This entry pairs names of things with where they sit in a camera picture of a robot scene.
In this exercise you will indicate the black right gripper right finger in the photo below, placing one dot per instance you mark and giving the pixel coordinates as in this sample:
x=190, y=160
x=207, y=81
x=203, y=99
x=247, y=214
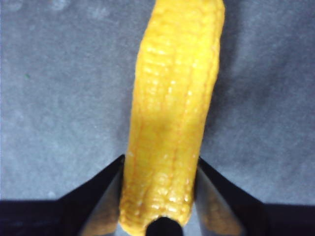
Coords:
x=231, y=214

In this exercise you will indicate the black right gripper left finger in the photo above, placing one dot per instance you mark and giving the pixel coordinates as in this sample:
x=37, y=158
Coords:
x=81, y=214

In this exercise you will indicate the yellow corn cob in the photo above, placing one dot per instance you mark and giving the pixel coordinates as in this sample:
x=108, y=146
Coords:
x=169, y=110

